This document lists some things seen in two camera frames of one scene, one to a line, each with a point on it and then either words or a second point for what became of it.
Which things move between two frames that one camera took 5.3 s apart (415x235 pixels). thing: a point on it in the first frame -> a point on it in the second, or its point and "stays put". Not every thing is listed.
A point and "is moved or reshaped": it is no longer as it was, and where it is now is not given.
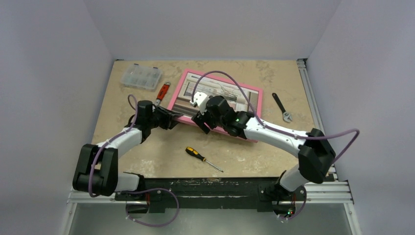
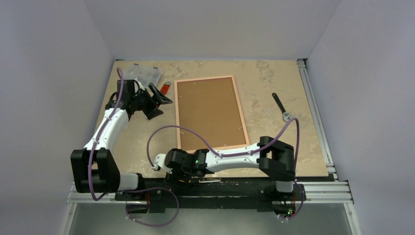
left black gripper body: [159, 118] -> [144, 102]
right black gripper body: [203, 120] -> [181, 173]
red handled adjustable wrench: [162, 92] stays put
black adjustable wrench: [287, 116] stays put
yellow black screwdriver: [194, 152] is moved or reshaped
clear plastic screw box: [141, 77] stays put
